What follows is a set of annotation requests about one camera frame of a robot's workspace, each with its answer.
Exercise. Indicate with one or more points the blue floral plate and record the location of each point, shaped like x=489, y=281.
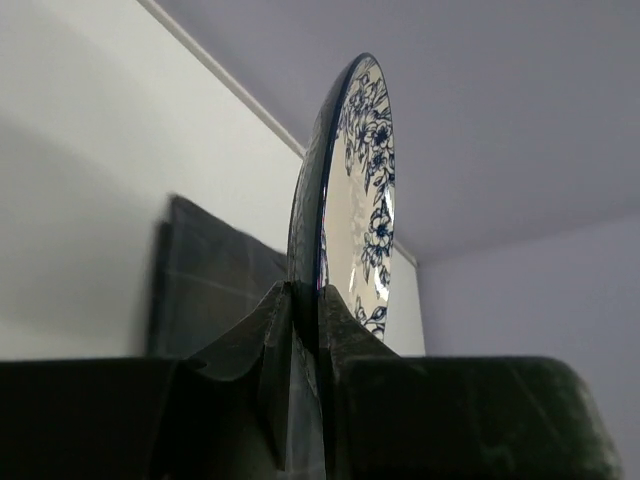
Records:
x=341, y=229

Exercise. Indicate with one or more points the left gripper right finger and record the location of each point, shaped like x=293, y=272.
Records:
x=344, y=346

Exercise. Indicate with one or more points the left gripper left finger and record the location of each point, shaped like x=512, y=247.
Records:
x=236, y=401

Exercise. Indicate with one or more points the dark checked cloth napkin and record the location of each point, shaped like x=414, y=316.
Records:
x=206, y=277

